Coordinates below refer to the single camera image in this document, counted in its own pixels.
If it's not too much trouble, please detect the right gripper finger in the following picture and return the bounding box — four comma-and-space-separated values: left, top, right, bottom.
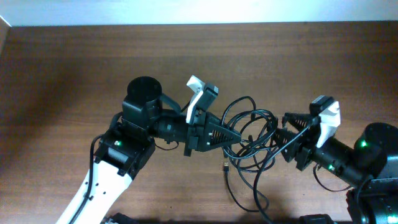
282, 113, 317, 131
272, 128, 300, 162

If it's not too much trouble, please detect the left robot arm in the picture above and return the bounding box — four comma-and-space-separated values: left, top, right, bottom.
58, 76, 241, 223

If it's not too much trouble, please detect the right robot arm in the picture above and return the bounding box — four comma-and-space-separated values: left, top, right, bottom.
274, 113, 397, 223

